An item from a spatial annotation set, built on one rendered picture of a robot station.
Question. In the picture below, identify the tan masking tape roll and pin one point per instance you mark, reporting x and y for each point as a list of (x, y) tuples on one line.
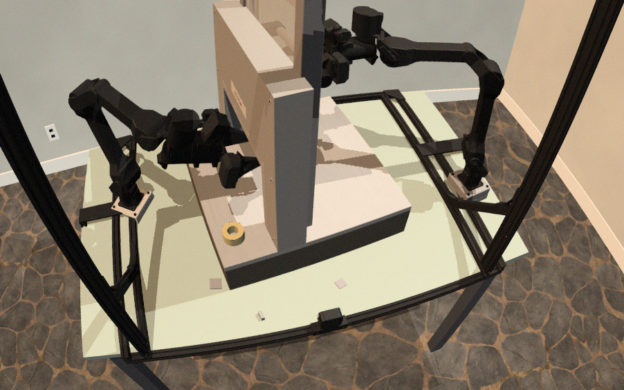
[(231, 227)]

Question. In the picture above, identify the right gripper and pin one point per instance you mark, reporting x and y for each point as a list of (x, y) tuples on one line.
[(329, 63)]

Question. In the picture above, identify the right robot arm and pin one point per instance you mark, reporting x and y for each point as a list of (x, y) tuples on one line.
[(398, 51)]

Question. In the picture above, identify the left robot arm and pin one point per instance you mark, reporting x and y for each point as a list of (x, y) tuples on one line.
[(149, 129)]

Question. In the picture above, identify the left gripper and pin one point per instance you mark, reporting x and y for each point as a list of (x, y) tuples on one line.
[(230, 162)]

